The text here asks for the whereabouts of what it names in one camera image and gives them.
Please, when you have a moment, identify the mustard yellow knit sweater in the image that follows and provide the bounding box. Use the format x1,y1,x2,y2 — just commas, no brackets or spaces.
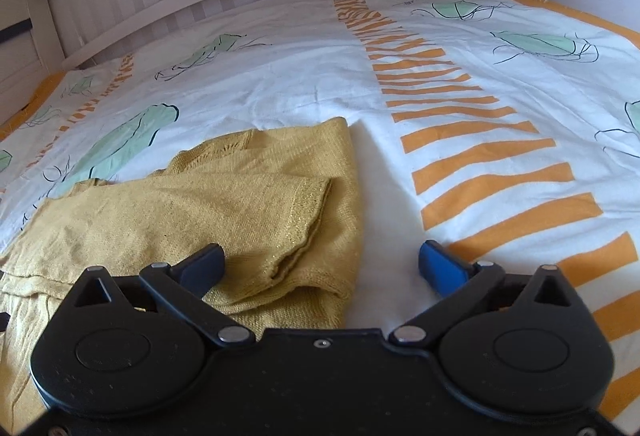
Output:
1,117,362,433

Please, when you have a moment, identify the white leaf-print duvet cover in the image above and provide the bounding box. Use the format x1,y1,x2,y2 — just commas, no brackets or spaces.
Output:
1,0,639,433

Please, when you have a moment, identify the orange bed sheet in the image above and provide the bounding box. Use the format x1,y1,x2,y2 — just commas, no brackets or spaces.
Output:
0,72,66,141

